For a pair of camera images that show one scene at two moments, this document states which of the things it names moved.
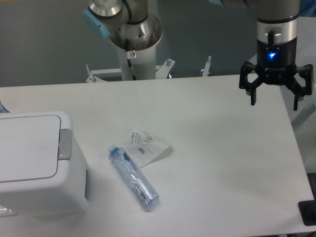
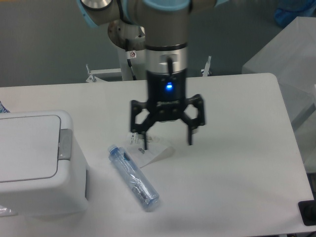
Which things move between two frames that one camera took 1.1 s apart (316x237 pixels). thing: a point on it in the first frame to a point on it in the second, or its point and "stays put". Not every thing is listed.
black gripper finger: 251,88 to 147,124
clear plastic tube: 142,189 stays put
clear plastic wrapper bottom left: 6,212 stays put
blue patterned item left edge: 3,109 stays put
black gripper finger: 301,83 to 192,124
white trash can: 39,179 stays put
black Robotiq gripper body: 277,62 to 167,94
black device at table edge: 307,210 stays put
